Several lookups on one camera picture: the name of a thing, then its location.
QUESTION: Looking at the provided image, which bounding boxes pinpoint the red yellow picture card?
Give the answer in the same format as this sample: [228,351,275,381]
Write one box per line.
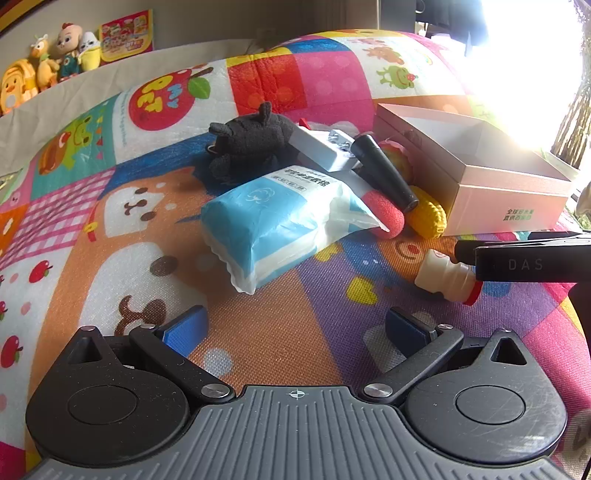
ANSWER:
[99,9,154,63]

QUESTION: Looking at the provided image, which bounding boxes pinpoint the boy doll green overalls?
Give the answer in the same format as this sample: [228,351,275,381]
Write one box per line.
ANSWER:
[56,23,85,83]

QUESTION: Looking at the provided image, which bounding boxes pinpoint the colourful cartoon play mat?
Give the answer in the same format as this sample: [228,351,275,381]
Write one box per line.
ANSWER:
[0,28,591,480]

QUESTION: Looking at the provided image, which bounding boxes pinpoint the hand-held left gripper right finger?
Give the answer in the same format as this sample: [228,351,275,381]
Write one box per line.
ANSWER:
[358,307,532,407]

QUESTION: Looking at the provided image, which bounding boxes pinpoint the white stapler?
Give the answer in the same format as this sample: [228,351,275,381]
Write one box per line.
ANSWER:
[288,126,365,174]

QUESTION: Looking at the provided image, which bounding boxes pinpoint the toy microphone red foam head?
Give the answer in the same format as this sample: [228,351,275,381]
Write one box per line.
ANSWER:
[350,133,420,240]

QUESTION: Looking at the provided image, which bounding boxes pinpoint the pink cardboard box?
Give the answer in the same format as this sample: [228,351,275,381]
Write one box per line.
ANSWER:
[372,103,573,237]

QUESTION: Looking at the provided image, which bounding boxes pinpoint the black plush toy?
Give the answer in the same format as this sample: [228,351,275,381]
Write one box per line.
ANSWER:
[205,102,298,188]

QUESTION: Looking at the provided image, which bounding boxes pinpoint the blue white tissue pack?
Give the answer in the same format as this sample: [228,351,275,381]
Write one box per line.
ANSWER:
[201,165,391,295]

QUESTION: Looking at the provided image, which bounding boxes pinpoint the beige sofa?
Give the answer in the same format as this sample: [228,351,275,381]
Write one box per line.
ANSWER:
[0,37,287,178]

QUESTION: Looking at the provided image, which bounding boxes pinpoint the small white bottle red cap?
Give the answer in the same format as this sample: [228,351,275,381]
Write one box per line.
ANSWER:
[414,249,483,306]

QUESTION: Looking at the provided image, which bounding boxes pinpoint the orange duck plush toy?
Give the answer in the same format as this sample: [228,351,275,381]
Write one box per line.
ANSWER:
[0,58,40,116]

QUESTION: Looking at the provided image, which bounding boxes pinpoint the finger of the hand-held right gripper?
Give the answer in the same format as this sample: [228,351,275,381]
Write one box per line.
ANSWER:
[475,244,591,282]
[455,233,591,265]

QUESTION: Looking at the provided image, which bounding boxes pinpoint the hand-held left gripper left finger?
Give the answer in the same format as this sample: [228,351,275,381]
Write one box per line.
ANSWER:
[62,305,236,404]

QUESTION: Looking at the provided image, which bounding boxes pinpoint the yellow toy corn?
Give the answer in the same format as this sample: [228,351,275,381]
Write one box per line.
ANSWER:
[405,185,448,239]

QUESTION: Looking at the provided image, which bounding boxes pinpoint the yellow orange plush toy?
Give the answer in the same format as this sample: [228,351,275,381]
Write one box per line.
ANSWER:
[30,34,61,93]

